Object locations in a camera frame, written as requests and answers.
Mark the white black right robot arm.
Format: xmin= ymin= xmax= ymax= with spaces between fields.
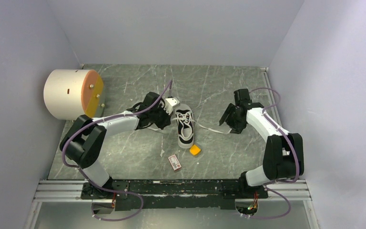
xmin=219 ymin=88 xmax=304 ymax=198

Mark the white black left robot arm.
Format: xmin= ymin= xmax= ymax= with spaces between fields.
xmin=60 ymin=92 xmax=180 ymax=198

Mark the white shoelace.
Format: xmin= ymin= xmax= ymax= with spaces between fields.
xmin=148 ymin=110 xmax=233 ymax=135

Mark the yellow block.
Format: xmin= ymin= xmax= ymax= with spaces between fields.
xmin=190 ymin=145 xmax=201 ymax=156

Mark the aluminium frame rail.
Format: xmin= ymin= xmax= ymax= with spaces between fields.
xmin=25 ymin=179 xmax=319 ymax=229

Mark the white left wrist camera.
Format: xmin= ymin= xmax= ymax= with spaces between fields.
xmin=164 ymin=97 xmax=180 ymax=115

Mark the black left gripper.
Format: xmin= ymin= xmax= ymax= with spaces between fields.
xmin=150 ymin=103 xmax=173 ymax=130

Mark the cream cylinder with orange face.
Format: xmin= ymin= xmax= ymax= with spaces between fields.
xmin=43 ymin=69 xmax=105 ymax=120

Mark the red and white small box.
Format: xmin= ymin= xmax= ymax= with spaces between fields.
xmin=168 ymin=155 xmax=182 ymax=171

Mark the black and white sneaker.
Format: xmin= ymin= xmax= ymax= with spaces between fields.
xmin=174 ymin=104 xmax=194 ymax=149

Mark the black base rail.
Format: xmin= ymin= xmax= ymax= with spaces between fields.
xmin=80 ymin=179 xmax=268 ymax=211

